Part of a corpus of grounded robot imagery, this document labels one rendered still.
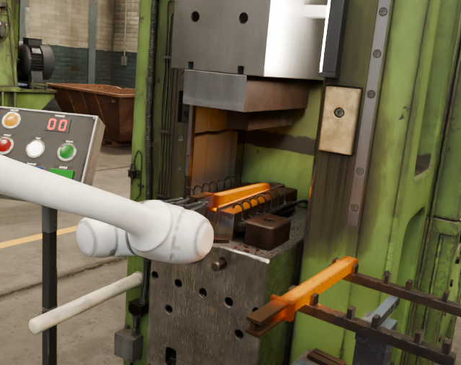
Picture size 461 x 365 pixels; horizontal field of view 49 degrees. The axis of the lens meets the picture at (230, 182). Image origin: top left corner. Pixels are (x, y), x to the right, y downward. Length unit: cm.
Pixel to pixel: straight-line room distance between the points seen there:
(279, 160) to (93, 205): 105
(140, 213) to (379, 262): 72
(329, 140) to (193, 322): 64
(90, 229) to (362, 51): 79
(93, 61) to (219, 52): 959
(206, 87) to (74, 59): 932
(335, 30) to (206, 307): 81
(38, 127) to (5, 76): 450
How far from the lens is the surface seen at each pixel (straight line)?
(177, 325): 154
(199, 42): 141
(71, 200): 90
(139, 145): 174
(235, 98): 134
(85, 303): 167
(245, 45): 133
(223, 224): 141
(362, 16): 137
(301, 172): 180
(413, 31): 134
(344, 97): 135
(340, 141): 135
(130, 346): 193
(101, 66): 1105
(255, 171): 188
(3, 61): 619
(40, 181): 89
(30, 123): 170
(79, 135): 162
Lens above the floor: 139
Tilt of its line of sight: 13 degrees down
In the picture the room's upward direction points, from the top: 5 degrees clockwise
